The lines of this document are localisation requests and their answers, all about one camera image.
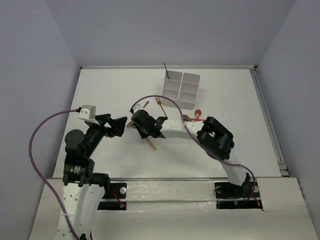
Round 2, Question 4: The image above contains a dark blue fork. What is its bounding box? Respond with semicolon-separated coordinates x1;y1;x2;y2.
125;121;135;128

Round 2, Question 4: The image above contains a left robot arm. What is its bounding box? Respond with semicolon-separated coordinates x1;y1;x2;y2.
55;108;127;240

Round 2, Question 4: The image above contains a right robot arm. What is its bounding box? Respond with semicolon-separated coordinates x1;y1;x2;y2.
130;105;251;198

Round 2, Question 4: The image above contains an orange plastic spoon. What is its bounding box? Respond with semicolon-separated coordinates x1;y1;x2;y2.
183;114;201;122

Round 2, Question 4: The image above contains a left white organizer box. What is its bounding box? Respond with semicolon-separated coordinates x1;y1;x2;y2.
162;70;183;102

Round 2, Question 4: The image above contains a white organizer box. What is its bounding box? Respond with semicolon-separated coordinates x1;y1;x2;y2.
162;70;183;102
178;72;201;110

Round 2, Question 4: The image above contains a right white organizer box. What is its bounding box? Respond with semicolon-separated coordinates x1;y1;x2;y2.
178;72;201;110

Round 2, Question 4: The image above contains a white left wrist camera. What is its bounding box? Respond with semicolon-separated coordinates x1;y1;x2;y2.
78;105;98;124

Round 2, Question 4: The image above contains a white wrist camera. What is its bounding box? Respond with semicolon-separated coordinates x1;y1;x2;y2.
130;103;144;114
78;105;98;124

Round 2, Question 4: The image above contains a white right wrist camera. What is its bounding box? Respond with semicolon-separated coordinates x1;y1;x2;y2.
130;103;144;114

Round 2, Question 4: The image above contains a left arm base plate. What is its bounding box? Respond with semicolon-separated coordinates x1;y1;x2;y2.
97;181;127;211

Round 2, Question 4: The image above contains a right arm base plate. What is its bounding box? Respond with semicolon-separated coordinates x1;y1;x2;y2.
213;181;263;210

